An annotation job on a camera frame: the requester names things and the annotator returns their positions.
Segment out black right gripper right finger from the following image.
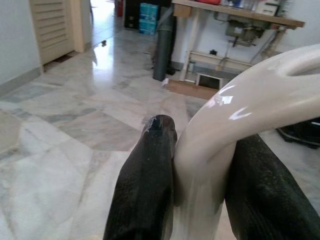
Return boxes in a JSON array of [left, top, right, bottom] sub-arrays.
[[224, 134, 320, 240]]

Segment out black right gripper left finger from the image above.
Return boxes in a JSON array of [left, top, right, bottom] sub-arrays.
[[102, 114, 178, 240]]

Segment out broom with cream handle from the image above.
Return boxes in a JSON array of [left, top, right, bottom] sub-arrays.
[[172, 43, 320, 240]]

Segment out black floor object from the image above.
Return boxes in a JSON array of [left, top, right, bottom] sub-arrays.
[[277, 119, 320, 150]]

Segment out brown flat floor board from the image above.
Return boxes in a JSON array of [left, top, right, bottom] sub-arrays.
[[164, 79, 221, 101]]

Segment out dark grey rolled mat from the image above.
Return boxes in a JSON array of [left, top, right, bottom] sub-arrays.
[[152, 6, 177, 82]]

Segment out black cabinet box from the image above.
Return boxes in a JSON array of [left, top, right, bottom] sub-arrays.
[[124, 0, 141, 29]]

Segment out grey-green machine motor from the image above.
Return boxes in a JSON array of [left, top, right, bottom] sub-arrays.
[[213, 12, 287, 47]]

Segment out red cylinder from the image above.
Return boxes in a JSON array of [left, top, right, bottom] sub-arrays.
[[114, 0, 124, 17]]

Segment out beige louvered door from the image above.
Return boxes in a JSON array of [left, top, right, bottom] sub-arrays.
[[29, 0, 87, 66]]

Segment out wooden workbench table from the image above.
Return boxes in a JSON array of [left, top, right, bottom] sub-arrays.
[[171, 0, 306, 83]]

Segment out white square frame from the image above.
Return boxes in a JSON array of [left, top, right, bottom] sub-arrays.
[[194, 71, 226, 90]]

